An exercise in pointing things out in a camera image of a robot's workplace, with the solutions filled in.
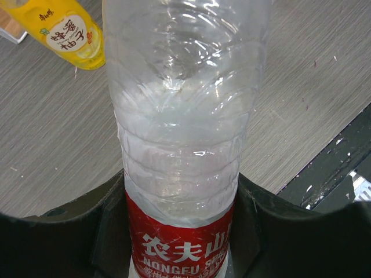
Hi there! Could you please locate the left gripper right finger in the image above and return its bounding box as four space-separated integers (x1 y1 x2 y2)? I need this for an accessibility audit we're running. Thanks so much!
230 175 370 277

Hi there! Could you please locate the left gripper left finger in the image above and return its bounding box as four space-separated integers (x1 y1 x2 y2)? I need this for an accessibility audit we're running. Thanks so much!
1 170 130 277

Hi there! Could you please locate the clear red-label water bottle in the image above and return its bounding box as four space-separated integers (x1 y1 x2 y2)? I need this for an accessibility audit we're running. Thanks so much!
102 1 272 277

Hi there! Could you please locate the yellow honey pomelo drink bottle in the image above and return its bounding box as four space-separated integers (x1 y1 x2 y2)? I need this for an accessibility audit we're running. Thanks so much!
1 0 106 70

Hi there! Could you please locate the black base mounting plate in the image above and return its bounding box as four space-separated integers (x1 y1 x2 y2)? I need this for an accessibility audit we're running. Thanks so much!
278 105 370 213

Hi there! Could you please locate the slotted aluminium cable rail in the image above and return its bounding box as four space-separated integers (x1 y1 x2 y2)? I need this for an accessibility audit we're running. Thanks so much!
350 171 371 202

